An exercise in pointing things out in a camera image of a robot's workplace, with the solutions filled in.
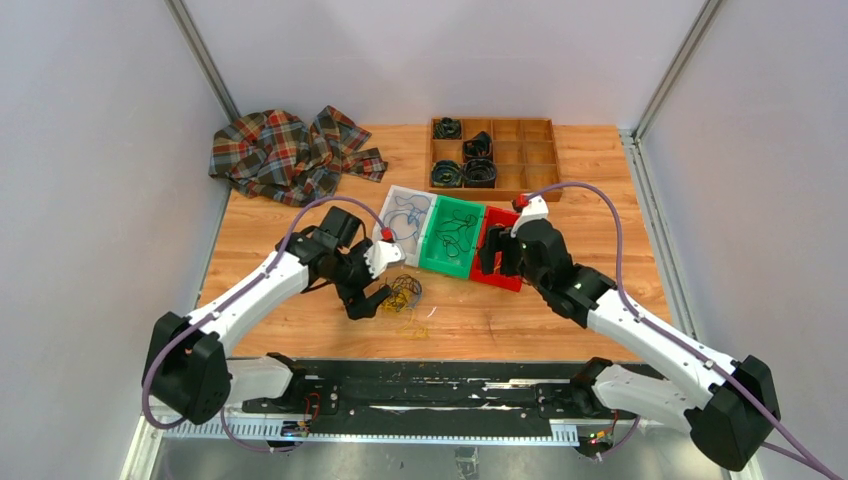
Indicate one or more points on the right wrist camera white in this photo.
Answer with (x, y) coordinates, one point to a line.
(530, 208)

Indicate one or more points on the rolled belt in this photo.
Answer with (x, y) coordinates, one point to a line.
(447, 128)
(479, 173)
(446, 174)
(480, 146)

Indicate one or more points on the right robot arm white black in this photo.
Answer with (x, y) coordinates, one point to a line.
(726, 406)

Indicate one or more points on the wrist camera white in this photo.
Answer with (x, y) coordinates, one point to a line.
(530, 208)
(383, 255)

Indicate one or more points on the white plastic bin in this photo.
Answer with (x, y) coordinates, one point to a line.
(407, 212)

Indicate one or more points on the rolled belt middle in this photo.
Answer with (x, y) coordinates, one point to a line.
(480, 146)

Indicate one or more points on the rolled belt bottom right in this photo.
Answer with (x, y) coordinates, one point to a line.
(479, 173)

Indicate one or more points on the rolled belt bottom left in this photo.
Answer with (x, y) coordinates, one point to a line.
(446, 174)

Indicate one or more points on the red plastic bin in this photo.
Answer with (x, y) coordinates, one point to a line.
(494, 217)

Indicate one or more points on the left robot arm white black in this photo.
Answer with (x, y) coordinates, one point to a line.
(190, 374)

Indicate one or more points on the green plastic bin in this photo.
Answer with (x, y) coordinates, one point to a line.
(451, 237)

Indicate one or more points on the wooden compartment tray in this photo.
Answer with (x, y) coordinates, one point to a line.
(524, 152)

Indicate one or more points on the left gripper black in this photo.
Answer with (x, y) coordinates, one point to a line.
(357, 306)

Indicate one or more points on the plaid cloth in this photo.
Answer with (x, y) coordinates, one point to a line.
(276, 155)

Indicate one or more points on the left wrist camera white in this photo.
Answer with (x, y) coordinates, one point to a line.
(383, 255)

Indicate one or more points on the rolled belt top left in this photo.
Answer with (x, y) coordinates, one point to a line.
(447, 128)

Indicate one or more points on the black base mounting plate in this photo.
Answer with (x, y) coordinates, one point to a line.
(430, 398)

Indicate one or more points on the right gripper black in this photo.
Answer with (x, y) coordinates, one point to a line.
(499, 241)

